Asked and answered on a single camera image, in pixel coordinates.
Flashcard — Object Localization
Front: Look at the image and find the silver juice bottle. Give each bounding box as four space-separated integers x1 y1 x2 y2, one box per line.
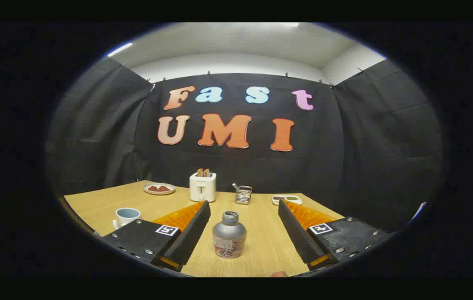
212 210 247 259

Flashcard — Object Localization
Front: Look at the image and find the white toaster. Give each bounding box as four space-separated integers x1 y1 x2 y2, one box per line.
189 172 217 203

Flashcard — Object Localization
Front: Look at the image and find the white cup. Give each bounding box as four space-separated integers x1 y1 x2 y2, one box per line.
113 207 141 230

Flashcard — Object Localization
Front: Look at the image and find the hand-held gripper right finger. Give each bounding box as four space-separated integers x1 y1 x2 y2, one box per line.
278 199 389 271

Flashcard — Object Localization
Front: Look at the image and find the wooden table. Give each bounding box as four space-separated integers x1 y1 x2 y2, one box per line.
63 180 345 278

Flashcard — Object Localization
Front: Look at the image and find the metal wire holder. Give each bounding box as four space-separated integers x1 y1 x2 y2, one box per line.
232 183 253 205

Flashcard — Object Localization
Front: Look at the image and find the white round plate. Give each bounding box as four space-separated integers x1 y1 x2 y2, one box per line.
143 182 176 195

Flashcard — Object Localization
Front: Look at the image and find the black backdrop cloth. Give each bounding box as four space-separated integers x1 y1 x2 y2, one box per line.
47 56 443 234

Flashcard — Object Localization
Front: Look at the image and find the white divided dish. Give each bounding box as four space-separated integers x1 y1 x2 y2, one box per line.
272 195 303 206

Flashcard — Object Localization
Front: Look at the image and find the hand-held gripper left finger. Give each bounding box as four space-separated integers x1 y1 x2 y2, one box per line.
102 200 211 272

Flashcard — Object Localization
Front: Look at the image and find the ceiling light strip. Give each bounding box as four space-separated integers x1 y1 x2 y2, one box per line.
107 42 133 58

